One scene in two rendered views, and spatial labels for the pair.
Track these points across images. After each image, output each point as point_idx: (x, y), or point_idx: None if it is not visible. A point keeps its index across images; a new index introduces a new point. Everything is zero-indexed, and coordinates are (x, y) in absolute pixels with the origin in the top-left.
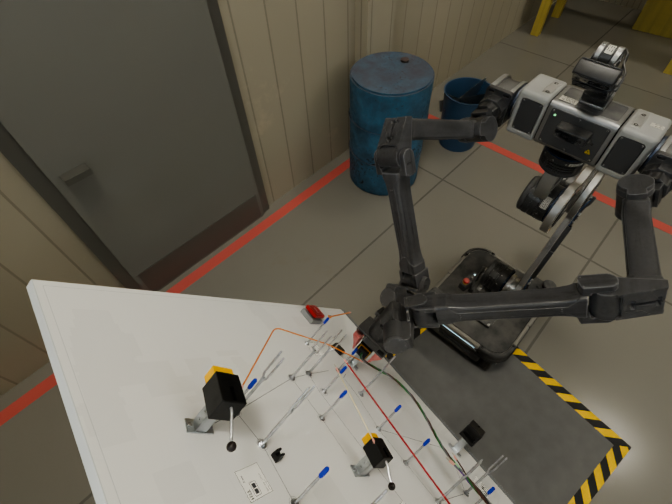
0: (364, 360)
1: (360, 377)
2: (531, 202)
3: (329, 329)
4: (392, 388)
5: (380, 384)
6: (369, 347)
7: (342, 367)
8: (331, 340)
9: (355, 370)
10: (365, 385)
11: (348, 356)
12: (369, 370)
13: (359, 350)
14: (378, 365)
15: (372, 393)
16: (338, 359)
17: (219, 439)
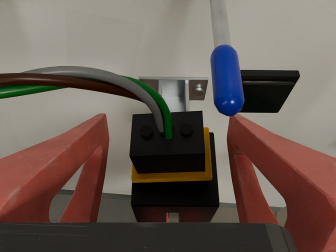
0: (101, 83)
1: (102, 63)
2: None
3: (314, 137)
4: (26, 144)
5: (48, 120)
6: (127, 222)
7: (196, 10)
8: (298, 103)
9: (142, 74)
10: (55, 45)
11: (203, 106)
12: (114, 131)
13: (192, 136)
14: (115, 169)
15: (2, 38)
16: (236, 39)
17: None
